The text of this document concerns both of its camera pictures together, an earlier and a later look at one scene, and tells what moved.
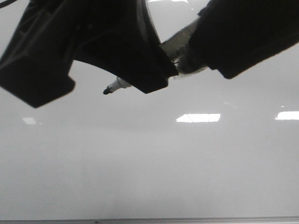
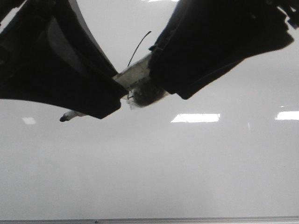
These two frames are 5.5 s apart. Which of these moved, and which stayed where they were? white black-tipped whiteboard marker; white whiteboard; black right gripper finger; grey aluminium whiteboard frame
Moved: black right gripper finger; white black-tipped whiteboard marker
Stayed: white whiteboard; grey aluminium whiteboard frame
